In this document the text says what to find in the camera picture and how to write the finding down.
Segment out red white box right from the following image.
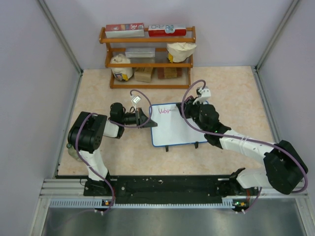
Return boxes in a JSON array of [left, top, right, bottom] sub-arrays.
[[148, 24, 187, 37]]

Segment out wooden three-tier shelf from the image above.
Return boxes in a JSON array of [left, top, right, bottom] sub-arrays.
[[99, 26, 196, 89]]

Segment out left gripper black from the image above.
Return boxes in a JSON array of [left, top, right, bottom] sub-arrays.
[[120, 107, 157, 128]]

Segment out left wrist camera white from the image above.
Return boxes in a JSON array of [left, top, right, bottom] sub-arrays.
[[131, 95, 141, 108]]

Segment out red white box left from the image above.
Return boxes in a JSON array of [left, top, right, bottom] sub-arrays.
[[105, 23, 145, 38]]

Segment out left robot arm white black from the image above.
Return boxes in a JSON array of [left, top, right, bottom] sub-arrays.
[[67, 103, 158, 197]]

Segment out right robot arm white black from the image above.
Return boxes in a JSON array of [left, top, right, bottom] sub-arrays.
[[176, 98, 308, 195]]

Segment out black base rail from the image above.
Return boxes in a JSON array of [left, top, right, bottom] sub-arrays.
[[73, 175, 248, 205]]

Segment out red white box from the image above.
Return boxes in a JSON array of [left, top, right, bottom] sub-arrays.
[[148, 24, 187, 37], [105, 23, 145, 38]]

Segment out clear glass bottle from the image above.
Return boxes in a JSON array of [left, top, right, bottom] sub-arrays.
[[66, 143, 82, 162]]

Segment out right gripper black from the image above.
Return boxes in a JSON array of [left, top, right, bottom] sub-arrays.
[[177, 97, 209, 133]]

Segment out cream paper bag upper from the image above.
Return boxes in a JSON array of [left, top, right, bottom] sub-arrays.
[[166, 42, 197, 63]]

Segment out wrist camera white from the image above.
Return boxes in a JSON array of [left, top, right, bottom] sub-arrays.
[[193, 86, 211, 105], [131, 95, 141, 108]]

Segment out white flour bag lower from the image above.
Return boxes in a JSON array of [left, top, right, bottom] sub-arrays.
[[110, 54, 133, 81]]

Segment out tan brown block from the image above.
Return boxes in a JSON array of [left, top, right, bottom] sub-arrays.
[[134, 67, 154, 83]]

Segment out reddish brown block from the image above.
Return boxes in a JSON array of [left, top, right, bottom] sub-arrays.
[[157, 67, 183, 80]]

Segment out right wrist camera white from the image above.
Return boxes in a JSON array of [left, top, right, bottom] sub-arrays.
[[193, 86, 211, 105]]

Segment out blue framed whiteboard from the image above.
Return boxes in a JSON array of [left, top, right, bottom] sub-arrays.
[[150, 103, 207, 147]]

